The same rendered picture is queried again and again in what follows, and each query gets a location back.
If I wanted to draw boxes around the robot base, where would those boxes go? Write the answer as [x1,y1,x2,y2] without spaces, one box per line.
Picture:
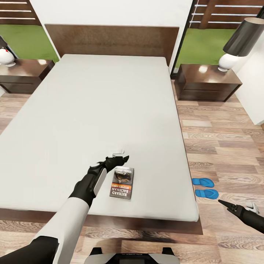
[84,247,180,264]

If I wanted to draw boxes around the hardback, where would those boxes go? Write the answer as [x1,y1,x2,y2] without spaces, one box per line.
[109,166,134,200]

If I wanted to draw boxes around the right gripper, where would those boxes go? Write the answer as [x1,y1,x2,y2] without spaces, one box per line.
[218,200,264,234]

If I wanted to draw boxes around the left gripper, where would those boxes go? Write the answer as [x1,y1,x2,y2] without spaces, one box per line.
[106,156,129,169]

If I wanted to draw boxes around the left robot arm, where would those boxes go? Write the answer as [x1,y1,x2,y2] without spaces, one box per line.
[0,149,129,264]

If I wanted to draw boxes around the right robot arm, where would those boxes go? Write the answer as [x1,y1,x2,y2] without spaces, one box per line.
[218,200,264,234]

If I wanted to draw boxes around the sandal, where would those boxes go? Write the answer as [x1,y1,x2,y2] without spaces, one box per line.
[195,189,219,199]
[192,178,215,187]

